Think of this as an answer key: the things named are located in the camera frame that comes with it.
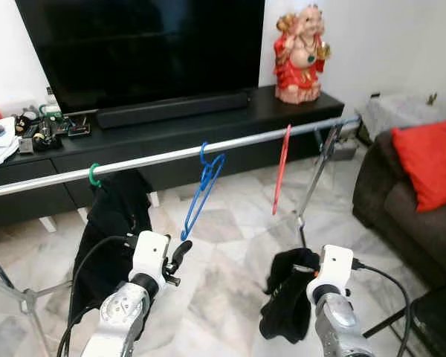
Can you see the grey plastic box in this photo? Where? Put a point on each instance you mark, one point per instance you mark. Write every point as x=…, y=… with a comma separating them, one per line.
x=346, y=149

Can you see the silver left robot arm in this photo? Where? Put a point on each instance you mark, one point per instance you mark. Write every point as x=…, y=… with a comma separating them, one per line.
x=123, y=320

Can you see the black soundbar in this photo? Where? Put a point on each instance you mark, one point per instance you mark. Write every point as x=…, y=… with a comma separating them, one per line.
x=171, y=111

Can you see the dark brown sofa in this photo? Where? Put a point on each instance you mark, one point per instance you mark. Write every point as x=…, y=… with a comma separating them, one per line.
x=401, y=216

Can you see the red plastic hanger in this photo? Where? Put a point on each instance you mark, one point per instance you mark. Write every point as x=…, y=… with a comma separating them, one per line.
x=281, y=178

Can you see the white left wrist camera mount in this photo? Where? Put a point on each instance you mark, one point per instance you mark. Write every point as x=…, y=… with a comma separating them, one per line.
x=150, y=253

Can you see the red laughing Buddha statue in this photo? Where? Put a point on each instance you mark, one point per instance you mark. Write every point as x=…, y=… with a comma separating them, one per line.
x=301, y=67

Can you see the black flat television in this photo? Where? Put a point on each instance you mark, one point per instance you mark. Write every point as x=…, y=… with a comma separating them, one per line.
x=141, y=44

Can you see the blue plastic hanger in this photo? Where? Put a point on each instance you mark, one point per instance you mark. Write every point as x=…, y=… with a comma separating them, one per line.
x=208, y=167

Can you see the silver metal clothes rack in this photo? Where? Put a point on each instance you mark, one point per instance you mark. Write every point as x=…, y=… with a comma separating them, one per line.
x=171, y=157

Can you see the grey cloth covered side table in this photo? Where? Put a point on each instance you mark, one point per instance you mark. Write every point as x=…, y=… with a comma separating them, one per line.
x=401, y=111

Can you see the black electronic gadgets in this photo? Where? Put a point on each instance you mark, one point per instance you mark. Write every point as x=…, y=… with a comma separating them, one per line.
x=37, y=134

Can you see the black television console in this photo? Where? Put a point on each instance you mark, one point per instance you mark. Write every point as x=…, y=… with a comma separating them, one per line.
x=282, y=111

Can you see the red cushion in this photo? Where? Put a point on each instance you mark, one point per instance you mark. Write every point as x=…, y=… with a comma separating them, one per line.
x=431, y=160

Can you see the black hanging garment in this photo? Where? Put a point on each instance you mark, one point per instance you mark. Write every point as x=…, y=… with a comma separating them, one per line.
x=115, y=216

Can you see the green hanger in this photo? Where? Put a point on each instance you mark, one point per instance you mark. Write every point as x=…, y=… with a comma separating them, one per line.
x=91, y=177

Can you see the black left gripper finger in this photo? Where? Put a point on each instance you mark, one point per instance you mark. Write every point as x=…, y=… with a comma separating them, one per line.
x=182, y=253

